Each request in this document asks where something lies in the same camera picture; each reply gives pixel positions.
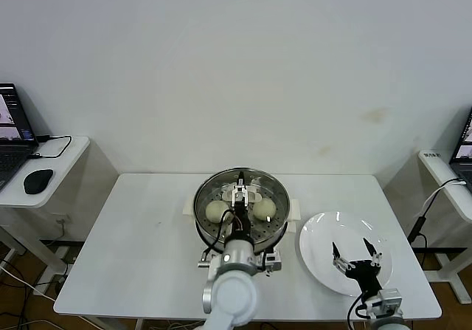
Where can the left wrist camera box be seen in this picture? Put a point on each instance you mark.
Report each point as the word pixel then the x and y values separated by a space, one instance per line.
pixel 273 261

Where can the white side table with label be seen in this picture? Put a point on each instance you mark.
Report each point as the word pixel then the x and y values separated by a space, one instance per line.
pixel 435 167

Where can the round glass pot lid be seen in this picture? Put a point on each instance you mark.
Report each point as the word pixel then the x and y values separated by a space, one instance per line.
pixel 241 197

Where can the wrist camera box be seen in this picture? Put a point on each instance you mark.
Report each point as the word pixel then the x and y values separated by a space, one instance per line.
pixel 389 300
pixel 273 261

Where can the white round plate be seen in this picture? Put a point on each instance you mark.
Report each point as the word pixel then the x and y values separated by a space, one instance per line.
pixel 321 249

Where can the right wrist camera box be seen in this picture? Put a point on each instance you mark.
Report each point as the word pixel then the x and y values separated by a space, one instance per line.
pixel 389 300

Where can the black computer mouse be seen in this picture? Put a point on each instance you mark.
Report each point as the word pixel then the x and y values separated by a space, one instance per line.
pixel 37 181

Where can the stainless steel steamer basket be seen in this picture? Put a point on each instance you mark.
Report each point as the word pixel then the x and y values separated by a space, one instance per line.
pixel 206 226

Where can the white side table with mouse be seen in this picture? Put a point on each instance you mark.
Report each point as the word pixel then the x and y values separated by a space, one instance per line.
pixel 62 167

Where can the white wall socket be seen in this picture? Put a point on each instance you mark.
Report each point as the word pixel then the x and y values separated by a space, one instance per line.
pixel 62 219

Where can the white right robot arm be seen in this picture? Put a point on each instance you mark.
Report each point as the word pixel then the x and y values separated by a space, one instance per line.
pixel 387 320

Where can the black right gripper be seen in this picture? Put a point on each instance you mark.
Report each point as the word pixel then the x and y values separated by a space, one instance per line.
pixel 367 276

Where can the black laptop with mouse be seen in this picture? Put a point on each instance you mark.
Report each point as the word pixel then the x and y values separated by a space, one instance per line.
pixel 11 123

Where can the cream electric cooking pot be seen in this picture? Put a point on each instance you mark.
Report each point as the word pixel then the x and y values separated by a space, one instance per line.
pixel 291 226

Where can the dark laptop without mouse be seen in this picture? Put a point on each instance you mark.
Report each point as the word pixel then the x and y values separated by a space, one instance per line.
pixel 465 160

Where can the white steamed baozi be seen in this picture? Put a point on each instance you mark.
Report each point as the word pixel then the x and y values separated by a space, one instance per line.
pixel 215 212
pixel 264 209

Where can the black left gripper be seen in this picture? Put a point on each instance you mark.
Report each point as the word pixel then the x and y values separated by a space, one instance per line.
pixel 241 221

